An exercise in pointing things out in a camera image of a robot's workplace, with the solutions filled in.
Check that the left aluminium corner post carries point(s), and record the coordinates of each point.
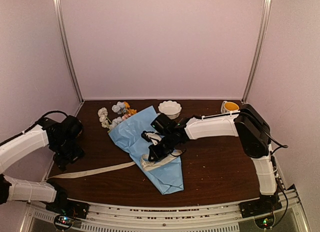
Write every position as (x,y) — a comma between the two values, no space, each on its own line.
(66,49)

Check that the white fluted ceramic dish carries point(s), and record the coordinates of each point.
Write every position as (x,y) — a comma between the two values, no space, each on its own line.
(170,108)

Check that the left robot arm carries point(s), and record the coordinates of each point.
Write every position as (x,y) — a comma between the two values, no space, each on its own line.
(60,138)

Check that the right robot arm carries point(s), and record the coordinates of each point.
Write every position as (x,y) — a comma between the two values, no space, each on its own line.
(246,126)

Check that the floral ceramic mug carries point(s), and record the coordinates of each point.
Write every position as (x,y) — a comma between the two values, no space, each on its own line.
(228,106)

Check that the front aluminium rail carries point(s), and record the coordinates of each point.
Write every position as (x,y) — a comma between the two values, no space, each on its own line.
(225,217)

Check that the cream ribbon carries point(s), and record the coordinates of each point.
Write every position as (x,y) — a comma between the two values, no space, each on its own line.
(145,165)

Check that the blue hydrangea flower bunch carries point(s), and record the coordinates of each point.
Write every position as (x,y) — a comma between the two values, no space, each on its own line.
(119,109)

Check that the white flower stem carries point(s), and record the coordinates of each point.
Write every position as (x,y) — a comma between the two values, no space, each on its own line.
(103,118)

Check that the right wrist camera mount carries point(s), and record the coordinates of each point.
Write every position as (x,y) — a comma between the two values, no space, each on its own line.
(151,137)

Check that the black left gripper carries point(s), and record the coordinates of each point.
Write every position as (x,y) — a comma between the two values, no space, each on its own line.
(78,153)

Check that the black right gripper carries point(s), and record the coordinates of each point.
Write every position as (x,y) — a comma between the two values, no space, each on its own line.
(158,154)

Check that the orange flower stem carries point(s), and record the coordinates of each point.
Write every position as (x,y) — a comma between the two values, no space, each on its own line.
(128,110)

